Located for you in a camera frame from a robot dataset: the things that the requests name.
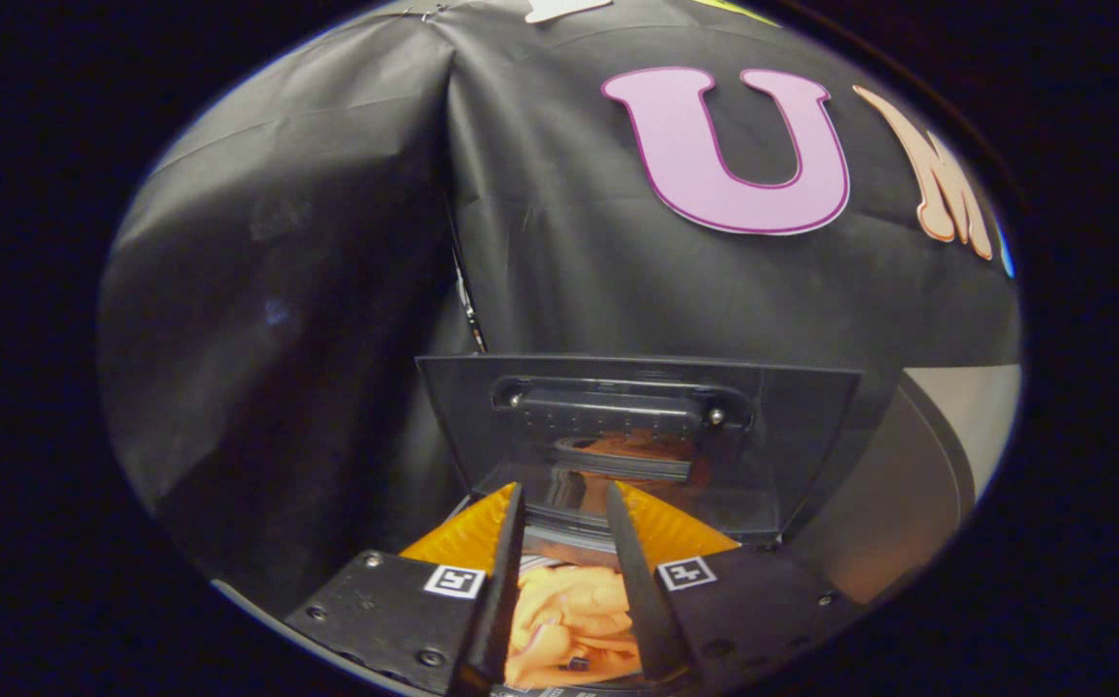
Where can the orange shirt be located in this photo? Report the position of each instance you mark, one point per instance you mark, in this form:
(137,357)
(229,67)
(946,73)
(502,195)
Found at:
(569,620)

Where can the white cabinet with dark frame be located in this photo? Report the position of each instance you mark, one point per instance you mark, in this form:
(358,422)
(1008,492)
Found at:
(889,503)

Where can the black backdrop cloth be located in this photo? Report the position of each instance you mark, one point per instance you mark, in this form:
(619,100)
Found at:
(569,271)

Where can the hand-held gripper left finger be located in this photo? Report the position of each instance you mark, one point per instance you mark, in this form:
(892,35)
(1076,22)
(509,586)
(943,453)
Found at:
(501,600)

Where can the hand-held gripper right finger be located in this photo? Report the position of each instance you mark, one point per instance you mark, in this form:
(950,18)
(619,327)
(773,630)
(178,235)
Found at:
(642,600)

